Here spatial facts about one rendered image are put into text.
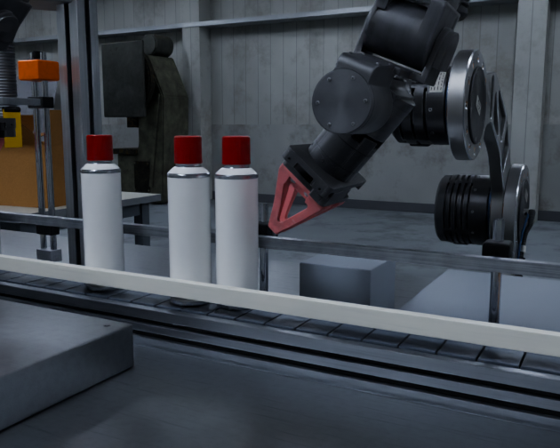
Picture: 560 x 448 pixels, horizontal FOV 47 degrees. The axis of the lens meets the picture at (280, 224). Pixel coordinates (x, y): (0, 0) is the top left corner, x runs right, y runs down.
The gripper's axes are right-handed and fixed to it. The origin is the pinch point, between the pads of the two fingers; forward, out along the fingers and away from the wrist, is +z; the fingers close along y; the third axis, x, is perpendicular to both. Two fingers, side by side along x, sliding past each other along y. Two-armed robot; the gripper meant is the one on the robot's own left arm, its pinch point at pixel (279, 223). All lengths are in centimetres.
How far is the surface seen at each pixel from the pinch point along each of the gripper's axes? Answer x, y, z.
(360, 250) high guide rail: 8.1, -4.3, -3.0
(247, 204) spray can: -4.6, -0.6, 1.6
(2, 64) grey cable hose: -56, -10, 21
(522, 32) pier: -121, -701, -38
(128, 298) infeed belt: -8.5, 2.0, 21.7
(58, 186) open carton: -111, -118, 115
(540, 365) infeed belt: 28.3, 2.6, -10.4
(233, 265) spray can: -1.0, 0.6, 7.8
